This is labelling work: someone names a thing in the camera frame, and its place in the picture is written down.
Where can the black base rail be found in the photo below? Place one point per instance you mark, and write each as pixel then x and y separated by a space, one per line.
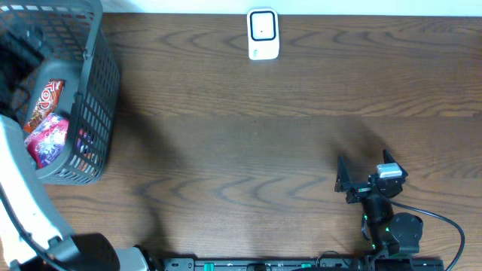
pixel 324 263

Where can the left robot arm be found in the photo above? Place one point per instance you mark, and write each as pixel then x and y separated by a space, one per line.
pixel 32 230

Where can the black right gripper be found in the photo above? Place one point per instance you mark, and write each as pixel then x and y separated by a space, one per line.
pixel 343 184

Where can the grey plastic mesh basket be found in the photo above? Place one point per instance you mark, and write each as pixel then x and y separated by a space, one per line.
pixel 63 40

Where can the white barcode scanner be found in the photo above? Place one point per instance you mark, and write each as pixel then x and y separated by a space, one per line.
pixel 263 34

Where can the red purple liners pack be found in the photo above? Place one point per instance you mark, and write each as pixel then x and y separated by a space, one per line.
pixel 47 140

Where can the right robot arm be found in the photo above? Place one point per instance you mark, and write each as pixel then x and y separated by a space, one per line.
pixel 394 236

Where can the orange Top chocolate bar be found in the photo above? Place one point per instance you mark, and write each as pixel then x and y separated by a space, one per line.
pixel 46 104

